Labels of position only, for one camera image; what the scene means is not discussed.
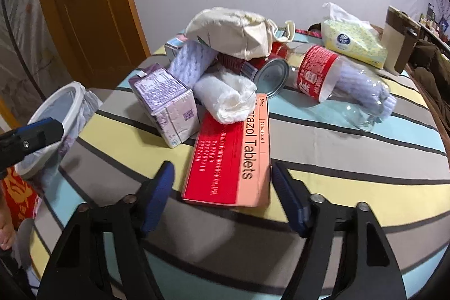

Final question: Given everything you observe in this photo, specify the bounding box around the purple milk carton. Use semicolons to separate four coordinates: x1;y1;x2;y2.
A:
129;63;200;148

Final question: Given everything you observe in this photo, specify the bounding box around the red orange tablets box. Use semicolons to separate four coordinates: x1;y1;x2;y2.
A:
181;94;271;208

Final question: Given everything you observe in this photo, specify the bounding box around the clear plastic cola bottle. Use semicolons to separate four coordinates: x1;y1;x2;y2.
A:
271;43;397;132

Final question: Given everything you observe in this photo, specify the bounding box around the white foam net sleeve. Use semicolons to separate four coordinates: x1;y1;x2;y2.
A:
168;40;218;88

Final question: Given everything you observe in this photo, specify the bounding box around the red metal can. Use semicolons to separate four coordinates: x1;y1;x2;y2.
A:
217;53;290;98

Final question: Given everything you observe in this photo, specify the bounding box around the white tissue wad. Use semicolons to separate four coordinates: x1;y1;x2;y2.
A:
194;65;257;125

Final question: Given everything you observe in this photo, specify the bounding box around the cream canvas tote bag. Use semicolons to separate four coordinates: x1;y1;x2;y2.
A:
184;7;295;61

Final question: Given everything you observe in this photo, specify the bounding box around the white trash bin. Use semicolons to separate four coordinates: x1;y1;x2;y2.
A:
15;82;102;196

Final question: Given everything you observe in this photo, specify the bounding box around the red bag on floor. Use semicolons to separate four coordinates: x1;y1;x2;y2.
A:
1;167;41;229

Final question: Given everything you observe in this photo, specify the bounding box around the striped bed sheet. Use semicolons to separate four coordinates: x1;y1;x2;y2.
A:
30;66;449;299

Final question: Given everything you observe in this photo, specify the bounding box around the orange wooden door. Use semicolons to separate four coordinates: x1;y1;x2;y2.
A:
40;0;151;89

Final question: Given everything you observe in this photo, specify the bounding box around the small blue white box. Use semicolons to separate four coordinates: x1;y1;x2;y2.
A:
164;33;188;61

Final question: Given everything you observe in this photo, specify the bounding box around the brown blanket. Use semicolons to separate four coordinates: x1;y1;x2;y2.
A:
408;40;449;150

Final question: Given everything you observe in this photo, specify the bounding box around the yellow tissue pack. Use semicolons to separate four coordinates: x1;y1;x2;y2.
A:
321;2;388;69

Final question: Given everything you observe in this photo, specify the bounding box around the red patterned mattress edge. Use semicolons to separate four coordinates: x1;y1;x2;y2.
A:
295;29;322;39

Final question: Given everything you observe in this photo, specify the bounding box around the brown cream handbag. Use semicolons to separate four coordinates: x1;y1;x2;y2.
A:
381;6;421;75

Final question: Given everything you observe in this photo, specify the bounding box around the cluttered shelf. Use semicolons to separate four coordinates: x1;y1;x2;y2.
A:
419;3;449;45

